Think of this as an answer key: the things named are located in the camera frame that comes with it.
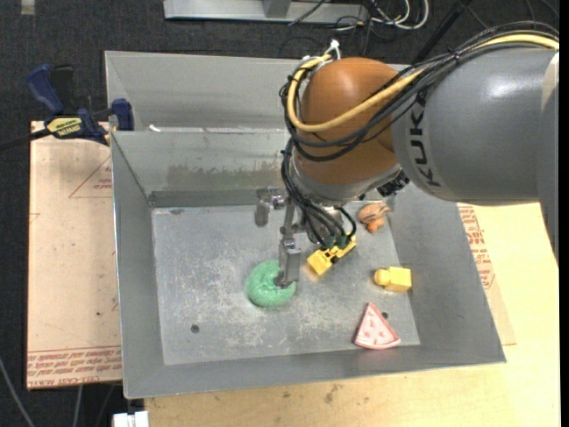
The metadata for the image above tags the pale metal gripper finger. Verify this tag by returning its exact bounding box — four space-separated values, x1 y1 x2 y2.
276 237 303 285
253 187 287 228

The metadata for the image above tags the yellow toy truck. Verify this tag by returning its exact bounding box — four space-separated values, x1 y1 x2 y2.
306 236 358 277

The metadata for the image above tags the green curved beanbag toy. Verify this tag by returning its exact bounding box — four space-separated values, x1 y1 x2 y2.
244 258 298 310

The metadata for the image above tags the grey metal bin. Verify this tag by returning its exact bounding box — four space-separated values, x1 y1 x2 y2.
104 50 508 400

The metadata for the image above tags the orange toy animal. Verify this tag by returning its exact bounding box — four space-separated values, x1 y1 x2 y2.
357 201 393 234

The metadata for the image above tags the pink toy watermelon slice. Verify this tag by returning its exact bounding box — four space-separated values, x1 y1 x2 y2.
352 301 403 351

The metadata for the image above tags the yellow toy block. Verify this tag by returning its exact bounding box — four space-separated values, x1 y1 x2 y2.
373 265 413 294

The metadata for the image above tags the brown cardboard board red print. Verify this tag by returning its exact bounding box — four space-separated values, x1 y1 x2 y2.
26 120 517 391

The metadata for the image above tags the black cylinder on white bracket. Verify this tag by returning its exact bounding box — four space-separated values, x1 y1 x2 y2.
375 169 411 213

